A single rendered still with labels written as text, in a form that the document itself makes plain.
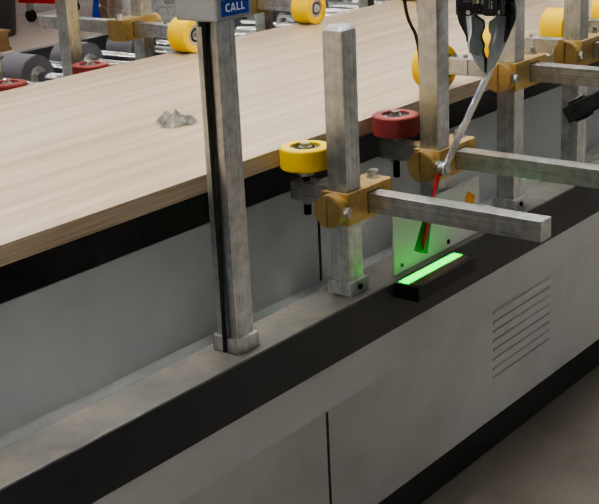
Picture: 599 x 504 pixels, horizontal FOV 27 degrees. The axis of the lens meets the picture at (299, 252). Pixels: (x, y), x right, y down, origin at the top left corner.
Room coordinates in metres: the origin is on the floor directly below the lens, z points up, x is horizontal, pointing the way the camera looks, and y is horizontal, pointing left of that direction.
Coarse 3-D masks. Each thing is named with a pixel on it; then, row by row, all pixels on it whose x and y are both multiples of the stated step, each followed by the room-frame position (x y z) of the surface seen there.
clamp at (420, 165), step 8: (464, 144) 2.01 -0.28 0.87; (472, 144) 2.03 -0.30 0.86; (416, 152) 1.96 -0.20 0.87; (424, 152) 1.96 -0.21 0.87; (432, 152) 1.96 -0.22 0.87; (440, 152) 1.96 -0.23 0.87; (408, 160) 1.97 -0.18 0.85; (416, 160) 1.96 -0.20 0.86; (424, 160) 1.95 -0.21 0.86; (432, 160) 1.95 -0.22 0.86; (408, 168) 1.97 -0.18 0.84; (416, 168) 1.96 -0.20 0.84; (424, 168) 1.95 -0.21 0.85; (432, 168) 1.94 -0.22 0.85; (416, 176) 1.96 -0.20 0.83; (424, 176) 1.95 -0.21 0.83; (432, 176) 1.94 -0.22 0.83; (440, 176) 1.96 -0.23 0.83; (448, 176) 1.97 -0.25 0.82
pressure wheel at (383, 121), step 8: (376, 112) 2.10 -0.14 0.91; (384, 112) 2.10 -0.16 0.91; (392, 112) 2.08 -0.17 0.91; (400, 112) 2.10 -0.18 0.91; (408, 112) 2.09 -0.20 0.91; (416, 112) 2.09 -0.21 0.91; (376, 120) 2.06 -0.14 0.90; (384, 120) 2.05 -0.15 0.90; (392, 120) 2.05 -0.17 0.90; (400, 120) 2.05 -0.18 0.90; (408, 120) 2.05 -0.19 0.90; (416, 120) 2.06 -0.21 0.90; (376, 128) 2.06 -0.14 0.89; (384, 128) 2.05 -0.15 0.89; (392, 128) 2.05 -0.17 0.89; (400, 128) 2.05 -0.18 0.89; (408, 128) 2.05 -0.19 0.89; (416, 128) 2.06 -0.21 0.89; (376, 136) 2.07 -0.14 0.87; (384, 136) 2.05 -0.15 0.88; (392, 136) 2.05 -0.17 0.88; (400, 136) 2.05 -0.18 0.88; (408, 136) 2.05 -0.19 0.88
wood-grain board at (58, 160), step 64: (448, 0) 3.52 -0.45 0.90; (128, 64) 2.74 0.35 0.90; (192, 64) 2.70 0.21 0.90; (256, 64) 2.66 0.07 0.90; (320, 64) 2.62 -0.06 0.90; (384, 64) 2.59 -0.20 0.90; (0, 128) 2.15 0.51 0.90; (64, 128) 2.12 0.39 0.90; (128, 128) 2.10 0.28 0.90; (192, 128) 2.08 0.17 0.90; (256, 128) 2.05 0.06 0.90; (320, 128) 2.03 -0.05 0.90; (0, 192) 1.73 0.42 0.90; (64, 192) 1.71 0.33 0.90; (128, 192) 1.69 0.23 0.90; (192, 192) 1.75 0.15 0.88; (0, 256) 1.48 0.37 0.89
